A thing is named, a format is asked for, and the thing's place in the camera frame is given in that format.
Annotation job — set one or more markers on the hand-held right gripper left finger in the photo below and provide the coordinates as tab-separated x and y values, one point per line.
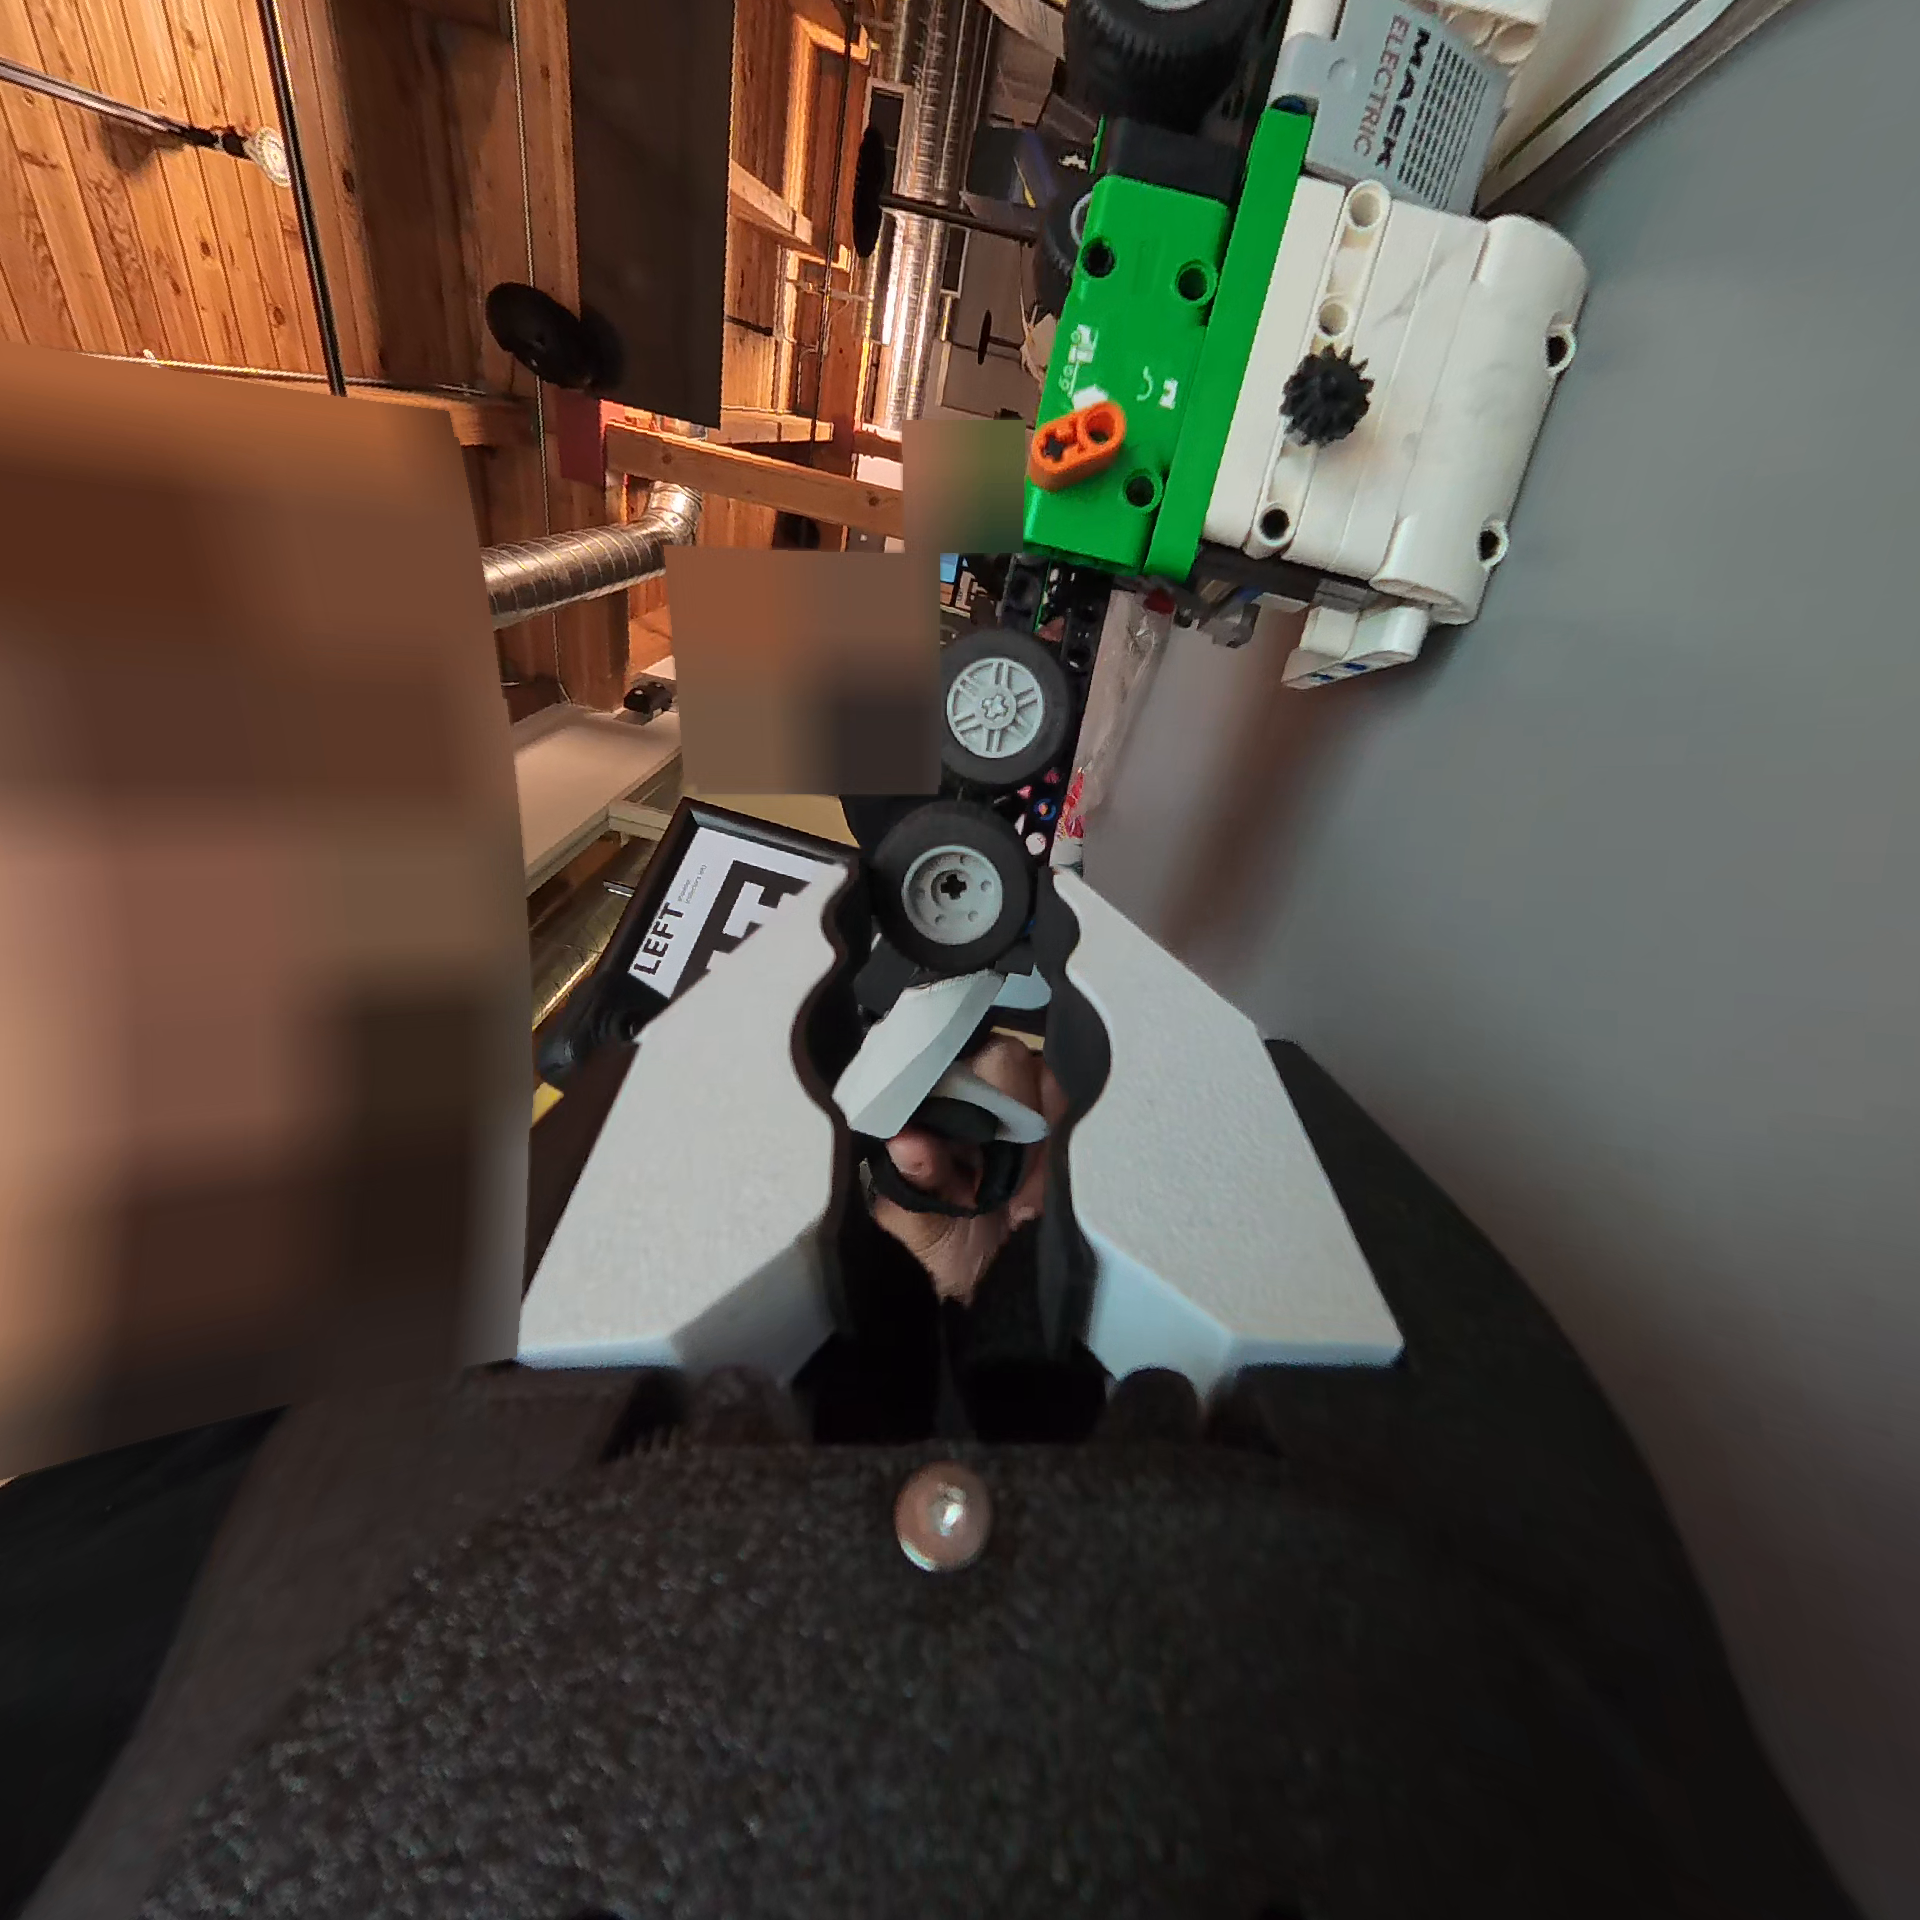
670	1173

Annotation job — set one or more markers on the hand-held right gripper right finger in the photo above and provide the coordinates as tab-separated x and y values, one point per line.
1212	1173

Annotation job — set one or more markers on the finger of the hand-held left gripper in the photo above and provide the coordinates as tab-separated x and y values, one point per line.
907	1065

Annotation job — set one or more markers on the lego truck model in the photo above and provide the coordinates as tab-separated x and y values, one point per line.
1144	299

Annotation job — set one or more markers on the person's left hand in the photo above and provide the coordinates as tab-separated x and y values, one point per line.
962	1255

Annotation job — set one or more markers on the black round ceiling lamp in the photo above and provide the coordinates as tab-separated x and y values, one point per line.
550	345

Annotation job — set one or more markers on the silver ventilation duct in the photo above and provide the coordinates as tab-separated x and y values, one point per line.
589	556

